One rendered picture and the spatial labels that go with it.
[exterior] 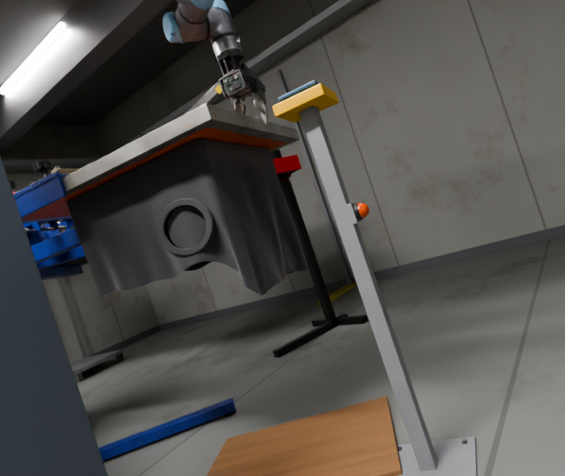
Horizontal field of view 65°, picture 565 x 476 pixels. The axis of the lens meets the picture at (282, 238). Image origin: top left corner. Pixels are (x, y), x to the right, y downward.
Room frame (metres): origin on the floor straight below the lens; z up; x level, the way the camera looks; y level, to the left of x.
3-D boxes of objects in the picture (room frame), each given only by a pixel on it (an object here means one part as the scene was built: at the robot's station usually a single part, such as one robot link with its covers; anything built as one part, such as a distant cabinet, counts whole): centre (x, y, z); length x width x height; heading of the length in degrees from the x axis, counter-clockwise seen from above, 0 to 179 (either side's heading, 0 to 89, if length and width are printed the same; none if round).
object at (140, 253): (1.23, 0.33, 0.77); 0.46 x 0.09 x 0.36; 66
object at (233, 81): (1.24, -0.02, 1.12); 0.09 x 0.08 x 0.12; 157
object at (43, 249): (1.59, 0.71, 0.89); 1.24 x 0.06 x 0.06; 66
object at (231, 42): (1.25, -0.03, 1.20); 0.08 x 0.08 x 0.05
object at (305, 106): (1.08, -0.16, 0.48); 0.22 x 0.22 x 0.96; 66
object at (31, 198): (1.26, 0.64, 0.98); 0.30 x 0.05 x 0.07; 66
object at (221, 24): (1.25, -0.02, 1.28); 0.09 x 0.08 x 0.11; 117
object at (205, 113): (1.42, 0.31, 0.97); 0.79 x 0.58 x 0.04; 66
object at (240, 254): (1.30, 0.04, 0.74); 0.45 x 0.03 x 0.43; 156
